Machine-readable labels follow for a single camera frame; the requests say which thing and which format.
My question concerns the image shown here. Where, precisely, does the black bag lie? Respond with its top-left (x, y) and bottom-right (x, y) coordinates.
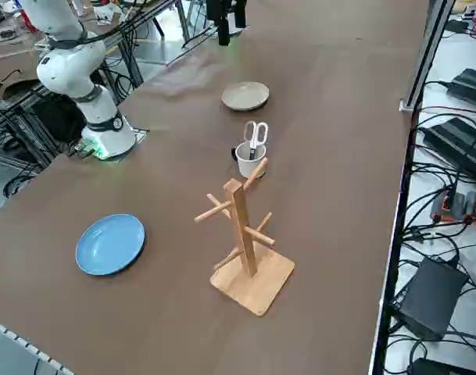
top-left (30, 93), bottom-right (87, 144)

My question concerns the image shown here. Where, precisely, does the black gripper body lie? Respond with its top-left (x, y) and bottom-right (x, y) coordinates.
top-left (205, 0), bottom-right (248, 20)

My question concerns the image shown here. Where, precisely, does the blue plate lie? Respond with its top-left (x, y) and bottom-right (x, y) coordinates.
top-left (74, 212), bottom-right (147, 277)

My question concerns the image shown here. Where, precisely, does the grey side panel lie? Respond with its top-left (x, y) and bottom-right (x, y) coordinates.
top-left (0, 315), bottom-right (75, 375)

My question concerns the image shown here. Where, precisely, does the cream plate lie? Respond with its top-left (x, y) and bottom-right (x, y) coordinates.
top-left (220, 80), bottom-right (270, 113)

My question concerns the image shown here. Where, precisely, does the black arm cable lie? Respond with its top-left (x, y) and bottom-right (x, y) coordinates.
top-left (77, 0), bottom-right (184, 45)

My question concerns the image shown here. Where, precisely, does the smooth black power box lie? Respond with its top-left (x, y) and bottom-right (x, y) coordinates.
top-left (389, 255), bottom-right (470, 341)

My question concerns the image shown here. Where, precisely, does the orange black power strip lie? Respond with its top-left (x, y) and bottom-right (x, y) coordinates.
top-left (430, 190), bottom-right (476, 227)

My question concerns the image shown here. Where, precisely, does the white mug black handle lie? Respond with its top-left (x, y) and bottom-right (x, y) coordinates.
top-left (230, 141), bottom-right (270, 180)

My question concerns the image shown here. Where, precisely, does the black power brick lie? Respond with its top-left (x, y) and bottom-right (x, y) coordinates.
top-left (408, 356), bottom-right (461, 375)

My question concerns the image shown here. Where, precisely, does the aluminium frame post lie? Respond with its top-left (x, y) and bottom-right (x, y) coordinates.
top-left (399, 0), bottom-right (457, 114)

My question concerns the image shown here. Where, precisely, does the wooden peg rack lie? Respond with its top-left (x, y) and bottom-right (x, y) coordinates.
top-left (193, 156), bottom-right (296, 317)

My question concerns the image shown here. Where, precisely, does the ribbed black power supply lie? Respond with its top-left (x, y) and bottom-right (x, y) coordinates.
top-left (420, 116), bottom-right (476, 175)
top-left (448, 68), bottom-right (476, 109)

